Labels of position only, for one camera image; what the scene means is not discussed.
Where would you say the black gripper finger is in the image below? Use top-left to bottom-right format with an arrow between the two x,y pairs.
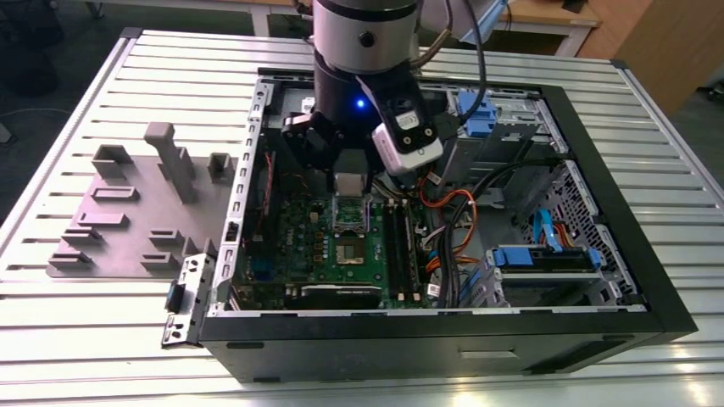
361,148 -> 379,194
280,113 -> 339,192

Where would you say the silver square CPU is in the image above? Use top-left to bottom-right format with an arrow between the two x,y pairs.
333,171 -> 367,198

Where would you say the grey power supply unit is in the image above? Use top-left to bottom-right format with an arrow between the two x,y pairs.
264,87 -> 340,198

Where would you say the green motherboard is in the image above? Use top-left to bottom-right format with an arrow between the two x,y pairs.
232,186 -> 441,311

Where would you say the black RAM slot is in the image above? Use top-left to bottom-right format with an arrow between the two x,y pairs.
383,199 -> 404,298
399,198 -> 425,298

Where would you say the blue plastic drive latch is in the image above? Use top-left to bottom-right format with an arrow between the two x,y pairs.
459,91 -> 500,138

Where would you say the black graphics card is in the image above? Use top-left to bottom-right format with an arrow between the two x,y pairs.
280,282 -> 385,311

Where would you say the hard disk in blue carrier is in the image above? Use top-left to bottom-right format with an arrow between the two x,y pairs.
485,244 -> 604,276

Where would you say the grey plastic parts rack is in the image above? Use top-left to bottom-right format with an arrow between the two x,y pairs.
44,121 -> 239,281

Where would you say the grey metal disk bay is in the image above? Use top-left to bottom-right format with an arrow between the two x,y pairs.
481,244 -> 647,309

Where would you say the wooden desk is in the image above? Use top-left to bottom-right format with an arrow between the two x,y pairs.
496,0 -> 601,59

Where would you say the blue video port connector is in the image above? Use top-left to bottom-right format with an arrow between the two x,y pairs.
164,281 -> 188,315

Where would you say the black open PC case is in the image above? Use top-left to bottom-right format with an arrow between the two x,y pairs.
197,66 -> 697,385

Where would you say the wooden cabinet panel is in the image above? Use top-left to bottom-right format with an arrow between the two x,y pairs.
576,0 -> 724,116

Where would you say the yellow black wire bundle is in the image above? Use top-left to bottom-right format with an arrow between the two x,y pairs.
373,176 -> 409,201

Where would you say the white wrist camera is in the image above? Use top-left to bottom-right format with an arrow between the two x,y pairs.
369,97 -> 445,177

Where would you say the thin red wire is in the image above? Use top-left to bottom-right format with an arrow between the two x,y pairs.
241,151 -> 277,247

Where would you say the metal socket cover frame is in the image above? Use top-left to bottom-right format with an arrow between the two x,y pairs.
329,194 -> 373,236

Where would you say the orange wire bundle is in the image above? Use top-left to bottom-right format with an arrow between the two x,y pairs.
419,177 -> 481,275

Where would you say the black camera cable with plug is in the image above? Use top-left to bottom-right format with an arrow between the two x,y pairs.
433,0 -> 489,139

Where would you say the hose with brass ferrule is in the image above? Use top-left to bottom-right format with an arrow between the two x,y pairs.
411,0 -> 457,71

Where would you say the white desk frame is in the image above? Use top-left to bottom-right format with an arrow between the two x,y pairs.
243,0 -> 316,38

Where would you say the thick black cable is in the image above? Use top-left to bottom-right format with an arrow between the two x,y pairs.
436,155 -> 563,309

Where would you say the grey metal card bracket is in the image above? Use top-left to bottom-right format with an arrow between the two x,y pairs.
160,252 -> 220,349

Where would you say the blue flat wire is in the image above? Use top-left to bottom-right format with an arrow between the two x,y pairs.
533,209 -> 565,254

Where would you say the orange flat wire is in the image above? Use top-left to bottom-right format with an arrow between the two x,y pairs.
553,220 -> 573,252

